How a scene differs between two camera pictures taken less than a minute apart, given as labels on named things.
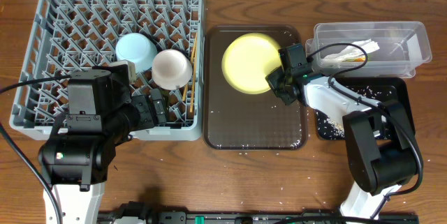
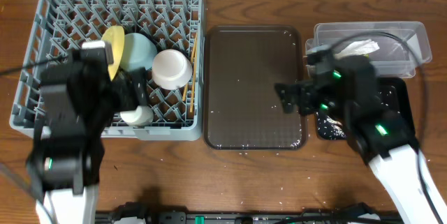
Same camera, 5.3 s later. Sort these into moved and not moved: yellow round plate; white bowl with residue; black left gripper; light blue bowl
Moved: yellow round plate; black left gripper
Not moved: white bowl with residue; light blue bowl
